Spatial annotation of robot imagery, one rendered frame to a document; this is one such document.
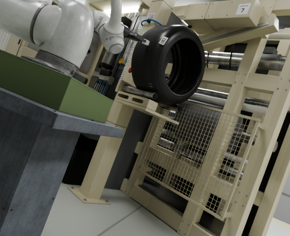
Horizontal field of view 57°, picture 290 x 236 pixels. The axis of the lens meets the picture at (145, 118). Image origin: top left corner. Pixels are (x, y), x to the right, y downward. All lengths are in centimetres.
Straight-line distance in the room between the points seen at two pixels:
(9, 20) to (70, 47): 23
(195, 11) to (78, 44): 152
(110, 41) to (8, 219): 90
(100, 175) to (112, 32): 117
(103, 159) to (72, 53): 126
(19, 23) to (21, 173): 51
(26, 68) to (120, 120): 129
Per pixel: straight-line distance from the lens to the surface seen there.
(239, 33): 220
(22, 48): 197
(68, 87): 81
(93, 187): 217
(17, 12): 107
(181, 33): 186
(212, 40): 229
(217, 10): 224
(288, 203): 528
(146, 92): 181
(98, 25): 153
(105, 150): 210
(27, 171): 93
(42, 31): 102
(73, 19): 100
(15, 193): 94
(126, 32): 165
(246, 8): 211
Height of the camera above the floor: 71
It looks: 1 degrees up
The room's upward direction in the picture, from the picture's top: 21 degrees clockwise
